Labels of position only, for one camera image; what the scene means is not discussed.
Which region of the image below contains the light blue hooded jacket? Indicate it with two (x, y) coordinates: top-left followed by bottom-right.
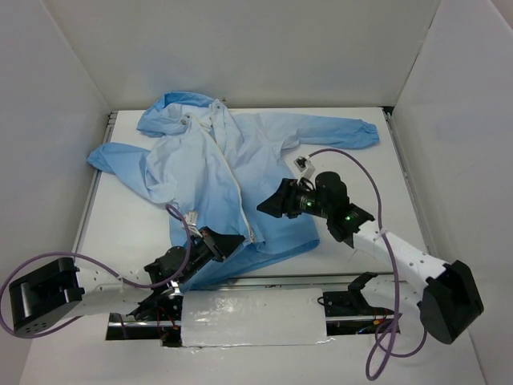
(87, 92), (379, 290)

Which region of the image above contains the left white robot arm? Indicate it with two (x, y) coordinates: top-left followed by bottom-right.
(1, 227), (244, 338)

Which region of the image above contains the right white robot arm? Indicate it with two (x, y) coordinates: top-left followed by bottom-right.
(257, 172), (484, 344)

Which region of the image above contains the white foam block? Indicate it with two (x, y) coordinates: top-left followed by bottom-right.
(181, 288), (328, 347)

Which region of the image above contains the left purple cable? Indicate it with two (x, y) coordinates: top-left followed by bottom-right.
(0, 204), (201, 340)

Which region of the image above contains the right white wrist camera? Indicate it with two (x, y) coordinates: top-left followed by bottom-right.
(293, 156), (316, 180)

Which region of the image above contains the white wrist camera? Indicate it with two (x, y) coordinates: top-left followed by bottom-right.
(184, 211), (200, 236)
(293, 156), (316, 180)

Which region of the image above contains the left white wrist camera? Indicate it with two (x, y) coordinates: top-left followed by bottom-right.
(184, 211), (200, 236)

